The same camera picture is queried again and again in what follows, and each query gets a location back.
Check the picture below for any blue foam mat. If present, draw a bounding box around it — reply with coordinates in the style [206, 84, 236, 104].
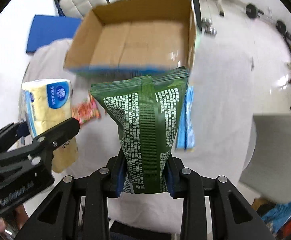
[26, 15, 82, 54]

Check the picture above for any black blue bench pad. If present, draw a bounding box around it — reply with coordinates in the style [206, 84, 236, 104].
[193, 0, 202, 31]

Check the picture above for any yellow tissue pack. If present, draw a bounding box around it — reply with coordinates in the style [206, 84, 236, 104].
[21, 79, 79, 173]

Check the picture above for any red floral snack bag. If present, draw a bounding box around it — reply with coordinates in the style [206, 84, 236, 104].
[71, 94, 101, 126]

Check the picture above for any barbell on floor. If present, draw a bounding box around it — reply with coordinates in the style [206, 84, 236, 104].
[245, 3, 286, 35]

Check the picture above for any cardboard box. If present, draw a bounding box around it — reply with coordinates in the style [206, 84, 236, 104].
[64, 0, 196, 75]

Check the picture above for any light blue long packet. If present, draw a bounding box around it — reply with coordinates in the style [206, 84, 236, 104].
[175, 86, 195, 151]

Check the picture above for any white padded chair left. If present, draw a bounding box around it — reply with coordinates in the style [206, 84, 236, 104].
[53, 0, 110, 18]

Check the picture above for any white tablecloth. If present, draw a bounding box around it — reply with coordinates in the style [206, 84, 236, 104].
[20, 33, 253, 233]

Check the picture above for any green snack bag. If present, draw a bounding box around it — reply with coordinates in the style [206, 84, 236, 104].
[90, 67, 189, 194]

